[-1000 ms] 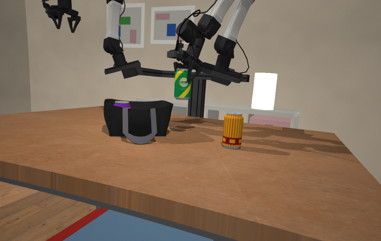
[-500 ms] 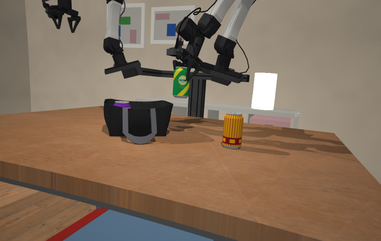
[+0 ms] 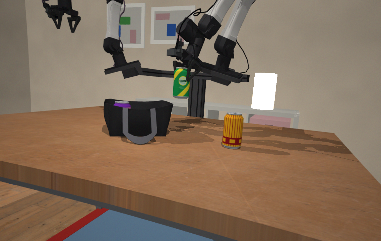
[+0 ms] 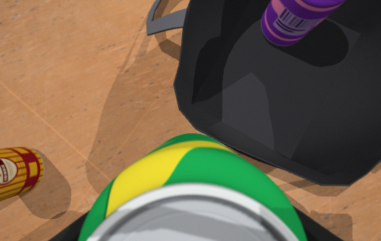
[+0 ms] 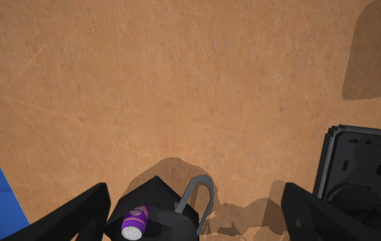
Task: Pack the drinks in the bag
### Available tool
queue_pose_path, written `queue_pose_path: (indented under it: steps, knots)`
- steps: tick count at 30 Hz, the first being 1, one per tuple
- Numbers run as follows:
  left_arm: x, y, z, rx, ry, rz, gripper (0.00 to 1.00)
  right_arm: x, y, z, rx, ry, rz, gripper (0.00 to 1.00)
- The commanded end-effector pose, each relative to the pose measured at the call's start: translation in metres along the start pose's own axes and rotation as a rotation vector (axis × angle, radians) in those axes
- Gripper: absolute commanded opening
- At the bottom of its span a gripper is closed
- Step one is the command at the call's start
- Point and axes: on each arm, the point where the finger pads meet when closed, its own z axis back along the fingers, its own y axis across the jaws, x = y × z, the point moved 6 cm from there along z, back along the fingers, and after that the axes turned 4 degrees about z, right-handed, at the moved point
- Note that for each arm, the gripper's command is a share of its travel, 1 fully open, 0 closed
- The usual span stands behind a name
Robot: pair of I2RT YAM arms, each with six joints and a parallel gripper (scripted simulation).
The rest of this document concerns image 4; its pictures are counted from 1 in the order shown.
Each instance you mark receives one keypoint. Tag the purple drink can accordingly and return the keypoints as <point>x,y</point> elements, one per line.
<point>285,22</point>

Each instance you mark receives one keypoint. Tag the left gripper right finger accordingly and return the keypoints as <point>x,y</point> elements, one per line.
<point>315,231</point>

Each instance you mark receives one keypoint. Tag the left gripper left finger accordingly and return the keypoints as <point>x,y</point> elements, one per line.
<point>71,232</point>

